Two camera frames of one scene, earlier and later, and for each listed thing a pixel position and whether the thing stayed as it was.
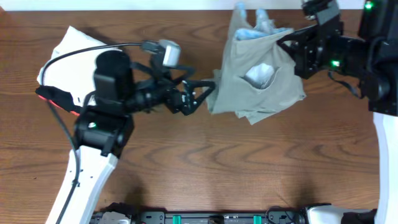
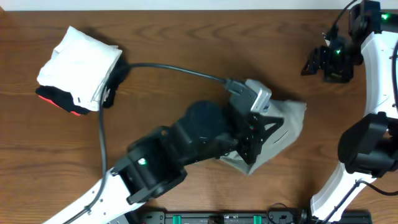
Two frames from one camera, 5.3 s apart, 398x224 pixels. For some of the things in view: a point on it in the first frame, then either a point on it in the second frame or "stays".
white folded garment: [74, 73] stays
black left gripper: [181, 99] -> [249, 137]
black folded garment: [60, 98] stays
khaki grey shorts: [258, 74] -> [291, 112]
